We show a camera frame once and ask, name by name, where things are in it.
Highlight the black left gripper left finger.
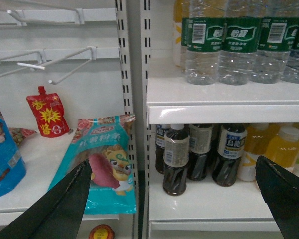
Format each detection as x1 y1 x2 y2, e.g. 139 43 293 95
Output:
0 160 92 239

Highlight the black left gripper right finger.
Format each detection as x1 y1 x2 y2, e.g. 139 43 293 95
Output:
256 156 299 239

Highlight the white lower metal shelf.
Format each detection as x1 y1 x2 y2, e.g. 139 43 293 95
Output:
148 169 282 239

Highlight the white metal shelf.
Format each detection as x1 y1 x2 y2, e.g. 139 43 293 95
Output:
146 56 299 125
148 169 282 239

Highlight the white upper metal shelf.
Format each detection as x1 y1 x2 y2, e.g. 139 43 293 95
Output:
146 56 299 125

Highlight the white slotted shelf upright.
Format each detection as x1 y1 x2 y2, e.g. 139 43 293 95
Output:
115 0 150 239

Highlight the yellow juice bottle front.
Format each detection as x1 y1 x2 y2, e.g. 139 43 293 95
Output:
265 126 299 172

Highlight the blue snack bag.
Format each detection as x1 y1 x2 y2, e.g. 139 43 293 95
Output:
0 118 26 197

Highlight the dark oolong tea bottle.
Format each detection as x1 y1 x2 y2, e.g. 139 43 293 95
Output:
212 123 247 187

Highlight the teal sweet potato noodle bag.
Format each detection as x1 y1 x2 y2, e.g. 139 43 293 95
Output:
50 114 136 215

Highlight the red sauce pouch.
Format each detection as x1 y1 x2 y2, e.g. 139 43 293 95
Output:
26 86 70 138

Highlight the dark tea bottle left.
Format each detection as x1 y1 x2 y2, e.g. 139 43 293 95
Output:
162 124 190 196

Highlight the white metal display hook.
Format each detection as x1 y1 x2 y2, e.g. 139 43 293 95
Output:
16 46 98 85

